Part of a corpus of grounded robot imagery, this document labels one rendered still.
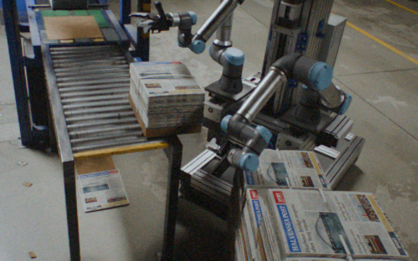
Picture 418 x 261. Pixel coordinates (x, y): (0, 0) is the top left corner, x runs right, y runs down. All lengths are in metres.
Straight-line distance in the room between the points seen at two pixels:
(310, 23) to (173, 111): 0.89
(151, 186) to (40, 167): 0.79
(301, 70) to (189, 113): 0.58
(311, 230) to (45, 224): 1.88
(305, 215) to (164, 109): 0.92
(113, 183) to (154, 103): 1.18
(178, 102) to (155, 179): 1.18
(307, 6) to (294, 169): 0.90
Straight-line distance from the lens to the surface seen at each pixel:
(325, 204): 1.54
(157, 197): 3.04
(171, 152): 2.15
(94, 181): 3.16
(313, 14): 2.47
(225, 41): 2.64
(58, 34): 3.37
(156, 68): 2.32
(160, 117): 2.11
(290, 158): 2.11
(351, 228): 1.48
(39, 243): 2.81
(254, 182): 1.92
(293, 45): 2.46
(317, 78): 1.93
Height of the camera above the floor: 2.01
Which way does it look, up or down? 31 degrees down
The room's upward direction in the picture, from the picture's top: 7 degrees clockwise
